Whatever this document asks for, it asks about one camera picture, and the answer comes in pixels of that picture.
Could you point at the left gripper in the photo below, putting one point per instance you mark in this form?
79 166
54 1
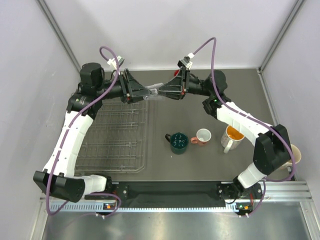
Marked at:
131 90

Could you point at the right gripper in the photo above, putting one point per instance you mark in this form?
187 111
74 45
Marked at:
179 85

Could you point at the red mug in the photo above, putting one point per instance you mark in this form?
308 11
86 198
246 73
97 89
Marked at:
176 73

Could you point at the clear plastic cup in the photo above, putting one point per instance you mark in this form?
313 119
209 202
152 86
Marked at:
154 96

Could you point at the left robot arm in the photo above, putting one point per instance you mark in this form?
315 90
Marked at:
57 179

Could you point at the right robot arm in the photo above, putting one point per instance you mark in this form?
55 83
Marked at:
272 147

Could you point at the dark green mug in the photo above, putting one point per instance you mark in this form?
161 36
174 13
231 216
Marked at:
178 142

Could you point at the small pink mug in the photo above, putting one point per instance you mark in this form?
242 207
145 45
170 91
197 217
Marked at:
203 136

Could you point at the white mug orange inside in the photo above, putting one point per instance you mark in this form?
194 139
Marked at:
230 139

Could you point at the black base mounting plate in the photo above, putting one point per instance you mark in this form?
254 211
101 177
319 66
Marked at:
180 194

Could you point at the beige patterned mug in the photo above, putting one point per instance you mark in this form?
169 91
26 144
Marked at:
297 157

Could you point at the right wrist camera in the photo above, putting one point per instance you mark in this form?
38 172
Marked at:
186 61

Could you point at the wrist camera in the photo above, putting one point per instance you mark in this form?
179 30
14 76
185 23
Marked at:
186 61
116 62

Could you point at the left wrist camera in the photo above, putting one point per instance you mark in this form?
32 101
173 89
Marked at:
116 62

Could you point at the grey wire dish rack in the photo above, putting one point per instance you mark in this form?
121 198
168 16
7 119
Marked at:
116 140

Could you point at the aluminium frame rail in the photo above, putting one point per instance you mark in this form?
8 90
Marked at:
288 191

